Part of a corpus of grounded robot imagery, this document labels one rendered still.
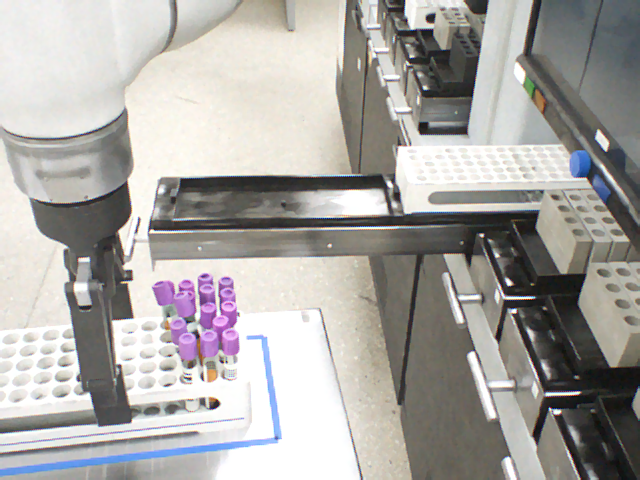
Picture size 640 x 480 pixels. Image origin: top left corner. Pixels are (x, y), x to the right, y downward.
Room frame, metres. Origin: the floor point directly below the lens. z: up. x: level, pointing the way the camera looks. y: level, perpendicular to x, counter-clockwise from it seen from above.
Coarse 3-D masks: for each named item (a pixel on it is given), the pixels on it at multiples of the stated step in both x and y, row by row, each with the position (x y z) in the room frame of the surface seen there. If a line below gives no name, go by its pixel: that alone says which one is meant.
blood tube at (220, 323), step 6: (216, 318) 0.47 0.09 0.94; (222, 318) 0.47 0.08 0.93; (228, 318) 0.47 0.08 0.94; (216, 324) 0.47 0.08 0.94; (222, 324) 0.47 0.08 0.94; (228, 324) 0.47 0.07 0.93; (216, 330) 0.46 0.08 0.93; (222, 330) 0.46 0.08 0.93; (222, 354) 0.47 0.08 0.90; (222, 360) 0.47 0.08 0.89
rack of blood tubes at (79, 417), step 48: (0, 336) 0.50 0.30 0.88; (48, 336) 0.51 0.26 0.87; (144, 336) 0.51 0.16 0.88; (240, 336) 0.51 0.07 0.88; (0, 384) 0.45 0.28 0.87; (48, 384) 0.44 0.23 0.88; (144, 384) 0.45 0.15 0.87; (240, 384) 0.45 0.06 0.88; (0, 432) 0.43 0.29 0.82; (48, 432) 0.42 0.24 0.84; (96, 432) 0.42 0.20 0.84; (144, 432) 0.43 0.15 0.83
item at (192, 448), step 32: (256, 320) 0.60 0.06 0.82; (288, 320) 0.60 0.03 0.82; (320, 320) 0.60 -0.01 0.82; (256, 352) 0.55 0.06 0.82; (288, 352) 0.55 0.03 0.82; (320, 352) 0.55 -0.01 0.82; (256, 384) 0.50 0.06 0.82; (288, 384) 0.50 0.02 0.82; (320, 384) 0.50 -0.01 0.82; (256, 416) 0.46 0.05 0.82; (288, 416) 0.46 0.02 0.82; (320, 416) 0.46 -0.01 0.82; (64, 448) 0.42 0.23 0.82; (96, 448) 0.42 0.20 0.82; (128, 448) 0.42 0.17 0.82; (160, 448) 0.42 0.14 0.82; (192, 448) 0.42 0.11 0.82; (224, 448) 0.42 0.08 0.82; (256, 448) 0.42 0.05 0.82; (288, 448) 0.42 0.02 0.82; (320, 448) 0.42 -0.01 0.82; (352, 448) 0.42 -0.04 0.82
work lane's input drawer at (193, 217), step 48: (192, 192) 0.88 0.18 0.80; (240, 192) 0.89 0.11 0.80; (288, 192) 0.89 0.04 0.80; (336, 192) 0.89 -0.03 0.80; (384, 192) 0.90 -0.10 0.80; (144, 240) 0.84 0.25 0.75; (192, 240) 0.78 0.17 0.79; (240, 240) 0.79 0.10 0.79; (288, 240) 0.79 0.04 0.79; (336, 240) 0.80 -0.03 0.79; (384, 240) 0.80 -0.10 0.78; (432, 240) 0.81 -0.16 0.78
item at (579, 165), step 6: (576, 156) 0.68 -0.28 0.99; (582, 156) 0.68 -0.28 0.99; (588, 156) 0.68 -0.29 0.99; (570, 162) 0.69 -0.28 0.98; (576, 162) 0.68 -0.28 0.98; (582, 162) 0.67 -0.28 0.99; (588, 162) 0.67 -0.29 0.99; (570, 168) 0.69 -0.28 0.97; (576, 168) 0.68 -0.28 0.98; (582, 168) 0.67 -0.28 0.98; (588, 168) 0.67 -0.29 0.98; (576, 174) 0.67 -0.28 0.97; (582, 174) 0.67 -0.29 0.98
